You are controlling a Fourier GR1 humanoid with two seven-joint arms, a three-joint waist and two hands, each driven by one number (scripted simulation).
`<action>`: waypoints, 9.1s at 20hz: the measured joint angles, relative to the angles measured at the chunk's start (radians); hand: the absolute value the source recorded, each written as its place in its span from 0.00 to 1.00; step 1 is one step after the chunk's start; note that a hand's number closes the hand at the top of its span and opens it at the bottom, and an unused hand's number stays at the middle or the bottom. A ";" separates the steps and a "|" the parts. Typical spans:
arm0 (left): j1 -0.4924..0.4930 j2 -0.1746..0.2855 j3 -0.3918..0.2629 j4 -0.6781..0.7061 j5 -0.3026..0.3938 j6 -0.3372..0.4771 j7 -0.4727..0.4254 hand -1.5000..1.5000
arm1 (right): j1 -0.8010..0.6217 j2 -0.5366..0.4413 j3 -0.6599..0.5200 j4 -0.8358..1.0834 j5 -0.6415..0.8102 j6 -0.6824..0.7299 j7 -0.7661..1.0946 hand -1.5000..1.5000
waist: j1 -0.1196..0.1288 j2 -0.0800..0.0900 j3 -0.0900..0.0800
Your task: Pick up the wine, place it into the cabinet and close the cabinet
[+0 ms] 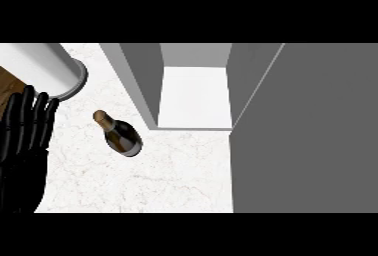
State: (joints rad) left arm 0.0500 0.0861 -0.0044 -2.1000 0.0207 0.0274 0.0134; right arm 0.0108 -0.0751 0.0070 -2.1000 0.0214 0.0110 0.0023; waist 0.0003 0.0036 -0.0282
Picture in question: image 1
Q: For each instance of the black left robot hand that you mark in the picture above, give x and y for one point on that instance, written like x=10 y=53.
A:
x=22 y=140

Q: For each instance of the dark wine bottle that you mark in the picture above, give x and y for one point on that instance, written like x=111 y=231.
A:
x=121 y=136

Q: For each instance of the white cylindrical appliance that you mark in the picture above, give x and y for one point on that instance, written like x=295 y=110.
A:
x=44 y=68

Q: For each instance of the grey cabinet door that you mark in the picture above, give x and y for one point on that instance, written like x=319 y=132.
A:
x=304 y=133

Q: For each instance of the grey open cabinet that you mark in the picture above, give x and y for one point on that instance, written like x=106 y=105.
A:
x=193 y=96

